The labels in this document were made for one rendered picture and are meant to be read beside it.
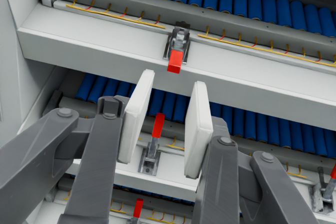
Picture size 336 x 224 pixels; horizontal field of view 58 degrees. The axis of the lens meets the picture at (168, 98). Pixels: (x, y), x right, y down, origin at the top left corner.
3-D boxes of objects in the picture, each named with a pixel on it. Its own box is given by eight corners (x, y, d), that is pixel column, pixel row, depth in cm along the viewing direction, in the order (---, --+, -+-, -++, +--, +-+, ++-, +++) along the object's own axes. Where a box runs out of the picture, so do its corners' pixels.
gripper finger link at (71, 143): (109, 171, 13) (42, 156, 13) (130, 121, 18) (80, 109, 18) (114, 141, 13) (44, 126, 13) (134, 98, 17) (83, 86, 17)
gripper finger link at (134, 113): (129, 166, 15) (114, 163, 15) (147, 110, 22) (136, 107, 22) (140, 113, 14) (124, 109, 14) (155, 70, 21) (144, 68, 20)
